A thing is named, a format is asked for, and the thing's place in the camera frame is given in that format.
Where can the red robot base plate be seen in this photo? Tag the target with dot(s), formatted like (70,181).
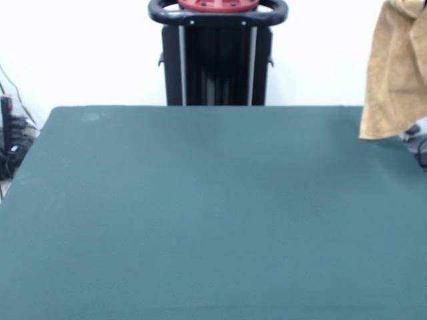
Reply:
(213,4)

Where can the dark green table cloth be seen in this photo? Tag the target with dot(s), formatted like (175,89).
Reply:
(100,233)

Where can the tan terry towel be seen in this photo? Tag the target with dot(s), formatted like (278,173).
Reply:
(390,83)

